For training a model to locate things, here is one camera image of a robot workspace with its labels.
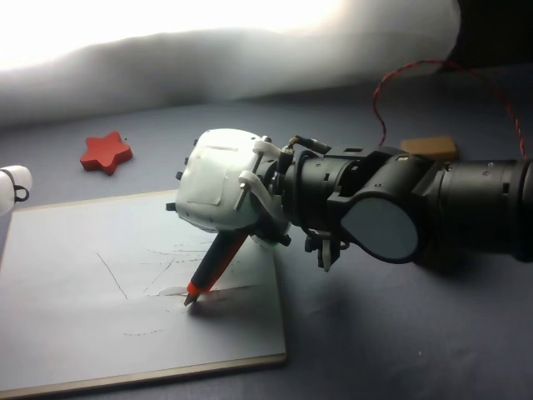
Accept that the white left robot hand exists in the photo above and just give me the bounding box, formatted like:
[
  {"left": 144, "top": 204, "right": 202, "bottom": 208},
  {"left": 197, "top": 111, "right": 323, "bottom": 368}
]
[{"left": 0, "top": 165, "right": 34, "bottom": 218}]

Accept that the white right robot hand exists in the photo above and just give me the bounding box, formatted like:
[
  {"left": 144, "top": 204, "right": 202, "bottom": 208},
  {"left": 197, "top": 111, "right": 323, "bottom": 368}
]
[{"left": 165, "top": 127, "right": 292, "bottom": 251}]

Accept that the orange black utility knife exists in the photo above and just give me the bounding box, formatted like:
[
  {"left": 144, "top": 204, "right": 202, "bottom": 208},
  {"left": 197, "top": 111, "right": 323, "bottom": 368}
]
[{"left": 182, "top": 230, "right": 252, "bottom": 309}]

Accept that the red wooden star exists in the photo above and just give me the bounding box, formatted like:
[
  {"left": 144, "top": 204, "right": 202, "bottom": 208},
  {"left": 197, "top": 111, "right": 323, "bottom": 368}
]
[{"left": 78, "top": 130, "right": 136, "bottom": 177}]

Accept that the white backdrop cloth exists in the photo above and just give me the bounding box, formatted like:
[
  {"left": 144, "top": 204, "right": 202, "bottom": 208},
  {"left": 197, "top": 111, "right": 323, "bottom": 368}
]
[{"left": 0, "top": 0, "right": 461, "bottom": 128}]

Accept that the white paper pad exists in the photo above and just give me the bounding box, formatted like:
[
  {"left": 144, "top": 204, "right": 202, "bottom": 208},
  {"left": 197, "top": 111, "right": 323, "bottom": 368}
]
[{"left": 0, "top": 189, "right": 289, "bottom": 398}]

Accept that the tan wooden block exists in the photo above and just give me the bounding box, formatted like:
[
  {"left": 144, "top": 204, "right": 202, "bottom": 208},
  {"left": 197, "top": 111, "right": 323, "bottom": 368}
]
[{"left": 399, "top": 135, "right": 459, "bottom": 162}]

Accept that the grey table cloth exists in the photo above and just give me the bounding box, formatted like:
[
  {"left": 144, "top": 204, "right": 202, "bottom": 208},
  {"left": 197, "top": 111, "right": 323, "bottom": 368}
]
[{"left": 0, "top": 62, "right": 533, "bottom": 400}]

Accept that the red twisted cable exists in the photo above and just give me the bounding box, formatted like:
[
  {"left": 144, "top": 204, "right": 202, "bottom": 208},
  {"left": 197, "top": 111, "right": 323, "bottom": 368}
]
[{"left": 372, "top": 59, "right": 527, "bottom": 162}]

